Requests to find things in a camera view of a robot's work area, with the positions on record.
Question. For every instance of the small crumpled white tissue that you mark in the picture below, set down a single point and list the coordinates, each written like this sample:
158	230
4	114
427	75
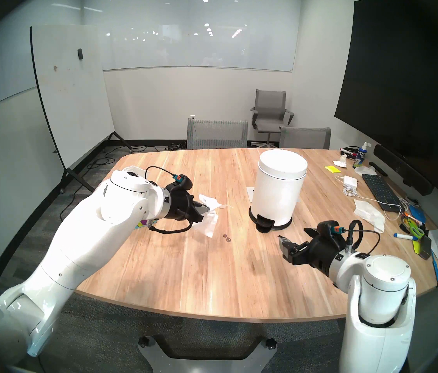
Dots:
340	162

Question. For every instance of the white power adapter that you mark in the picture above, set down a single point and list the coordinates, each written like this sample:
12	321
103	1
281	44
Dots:
350	181

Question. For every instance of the grey office chair with armrests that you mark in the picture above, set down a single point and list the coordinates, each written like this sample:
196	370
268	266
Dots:
269	108

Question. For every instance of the yellow sticky note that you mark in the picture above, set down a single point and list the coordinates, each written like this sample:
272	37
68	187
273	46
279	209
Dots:
332	169

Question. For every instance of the dark grey block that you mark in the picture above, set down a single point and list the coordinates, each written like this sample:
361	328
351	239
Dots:
425	247

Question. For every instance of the red and black marker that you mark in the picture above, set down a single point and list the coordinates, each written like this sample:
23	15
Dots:
349	152

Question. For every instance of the wide glass wall whiteboard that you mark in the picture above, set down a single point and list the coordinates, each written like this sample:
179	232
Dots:
203	26

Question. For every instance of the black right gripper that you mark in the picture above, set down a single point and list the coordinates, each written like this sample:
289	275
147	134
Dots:
320	251

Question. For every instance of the blue whiteboard marker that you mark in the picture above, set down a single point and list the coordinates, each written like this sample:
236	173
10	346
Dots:
405	236

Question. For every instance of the black video bar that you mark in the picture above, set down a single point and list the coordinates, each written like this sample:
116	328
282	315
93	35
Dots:
401	168

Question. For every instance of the mobile whiteboard on stand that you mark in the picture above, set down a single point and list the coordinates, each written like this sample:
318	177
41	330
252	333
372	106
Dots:
71	84

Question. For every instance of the large crumpled white tissue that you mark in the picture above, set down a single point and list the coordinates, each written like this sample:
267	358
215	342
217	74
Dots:
368	215

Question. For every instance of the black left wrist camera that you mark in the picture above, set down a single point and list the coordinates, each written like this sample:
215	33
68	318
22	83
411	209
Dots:
182	182

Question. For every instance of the large black wall screen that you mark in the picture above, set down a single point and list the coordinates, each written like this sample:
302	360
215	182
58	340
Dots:
401	77

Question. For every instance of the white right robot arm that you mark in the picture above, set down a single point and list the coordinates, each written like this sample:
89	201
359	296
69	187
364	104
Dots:
382	298

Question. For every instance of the white pedal trash bin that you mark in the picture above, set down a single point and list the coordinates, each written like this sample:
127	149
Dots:
279	185

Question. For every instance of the grey fabric back chair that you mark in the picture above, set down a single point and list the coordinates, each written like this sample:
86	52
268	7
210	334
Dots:
304	138

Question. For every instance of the white tissue in box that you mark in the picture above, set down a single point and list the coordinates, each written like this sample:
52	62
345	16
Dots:
133	169

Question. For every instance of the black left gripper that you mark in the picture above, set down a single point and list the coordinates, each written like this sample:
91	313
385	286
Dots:
180	207

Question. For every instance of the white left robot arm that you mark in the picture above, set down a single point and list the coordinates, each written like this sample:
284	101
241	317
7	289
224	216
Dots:
86	251

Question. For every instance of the flat white tissue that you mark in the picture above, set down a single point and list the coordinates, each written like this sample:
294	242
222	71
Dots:
364	171

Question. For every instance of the black keyboard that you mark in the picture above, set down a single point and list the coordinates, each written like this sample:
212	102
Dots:
382	191

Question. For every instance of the blue pen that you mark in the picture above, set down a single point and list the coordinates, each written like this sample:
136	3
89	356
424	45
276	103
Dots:
436	267

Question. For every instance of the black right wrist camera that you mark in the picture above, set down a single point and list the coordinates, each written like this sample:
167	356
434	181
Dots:
329	227

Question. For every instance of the grey mesh back chair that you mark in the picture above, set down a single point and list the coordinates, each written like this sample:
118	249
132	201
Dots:
217	133

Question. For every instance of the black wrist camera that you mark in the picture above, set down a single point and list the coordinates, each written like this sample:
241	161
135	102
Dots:
329	227
182	182

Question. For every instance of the whiteboard cleaner spray bottle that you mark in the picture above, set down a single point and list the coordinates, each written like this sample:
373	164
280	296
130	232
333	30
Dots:
361	156

